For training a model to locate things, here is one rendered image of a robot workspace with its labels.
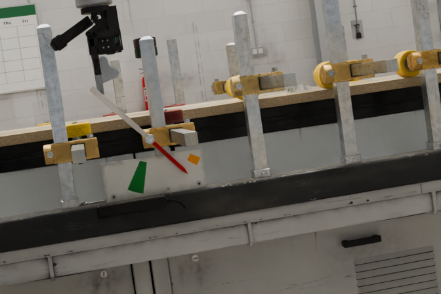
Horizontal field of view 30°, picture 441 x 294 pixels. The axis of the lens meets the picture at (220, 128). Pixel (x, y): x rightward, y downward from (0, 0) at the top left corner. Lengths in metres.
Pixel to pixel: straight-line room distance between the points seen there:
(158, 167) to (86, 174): 0.29
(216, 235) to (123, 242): 0.24
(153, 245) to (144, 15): 7.26
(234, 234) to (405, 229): 0.61
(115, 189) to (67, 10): 7.22
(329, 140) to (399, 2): 7.77
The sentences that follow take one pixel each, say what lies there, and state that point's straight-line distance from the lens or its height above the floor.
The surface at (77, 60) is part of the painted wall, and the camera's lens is 9.22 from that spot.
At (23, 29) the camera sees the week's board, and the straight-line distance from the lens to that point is 9.22.
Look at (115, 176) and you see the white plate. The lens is 2.10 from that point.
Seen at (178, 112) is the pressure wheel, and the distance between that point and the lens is 2.21.
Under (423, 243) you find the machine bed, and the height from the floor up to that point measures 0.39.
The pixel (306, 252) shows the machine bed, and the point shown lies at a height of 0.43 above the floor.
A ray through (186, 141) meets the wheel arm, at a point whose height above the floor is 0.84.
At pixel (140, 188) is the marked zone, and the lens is 2.11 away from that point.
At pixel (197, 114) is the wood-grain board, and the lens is 2.32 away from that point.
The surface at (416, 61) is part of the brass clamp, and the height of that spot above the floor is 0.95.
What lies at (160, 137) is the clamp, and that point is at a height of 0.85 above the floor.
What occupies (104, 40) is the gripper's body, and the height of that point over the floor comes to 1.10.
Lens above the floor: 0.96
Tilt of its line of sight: 3 degrees down
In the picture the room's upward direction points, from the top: 8 degrees counter-clockwise
